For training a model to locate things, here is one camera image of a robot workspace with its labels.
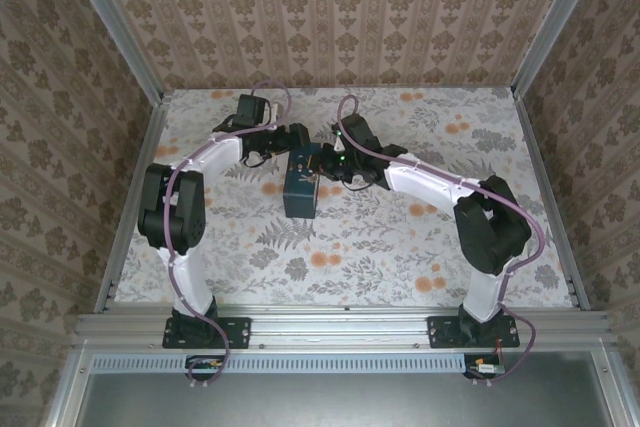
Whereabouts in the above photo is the starry night print tin box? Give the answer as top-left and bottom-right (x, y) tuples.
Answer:
(281, 148), (326, 221)

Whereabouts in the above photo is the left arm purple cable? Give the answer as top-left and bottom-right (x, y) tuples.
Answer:
(163, 79), (294, 391)

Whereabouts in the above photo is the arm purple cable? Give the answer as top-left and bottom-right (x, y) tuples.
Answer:
(337, 94), (547, 388)
(163, 79), (294, 391)

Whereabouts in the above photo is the aluminium frame post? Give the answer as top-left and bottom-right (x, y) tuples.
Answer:
(57, 0), (167, 104)
(510, 0), (614, 98)

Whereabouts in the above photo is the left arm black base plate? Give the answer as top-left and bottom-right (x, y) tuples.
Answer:
(162, 315), (251, 350)

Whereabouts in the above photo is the wide aluminium frame rail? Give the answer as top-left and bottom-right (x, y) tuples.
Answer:
(73, 307), (617, 351)

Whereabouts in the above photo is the floral table cover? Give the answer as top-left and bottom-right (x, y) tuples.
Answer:
(113, 86), (577, 309)

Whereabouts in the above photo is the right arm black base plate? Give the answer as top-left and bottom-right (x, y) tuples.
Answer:
(428, 315), (521, 349)

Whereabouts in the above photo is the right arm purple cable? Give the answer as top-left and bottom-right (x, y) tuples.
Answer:
(337, 94), (547, 388)

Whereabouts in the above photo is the grey metal sheet panel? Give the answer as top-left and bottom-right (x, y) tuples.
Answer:
(79, 371), (611, 427)

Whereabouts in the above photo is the grey slotted cable duct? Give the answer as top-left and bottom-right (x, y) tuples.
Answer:
(92, 353), (469, 374)

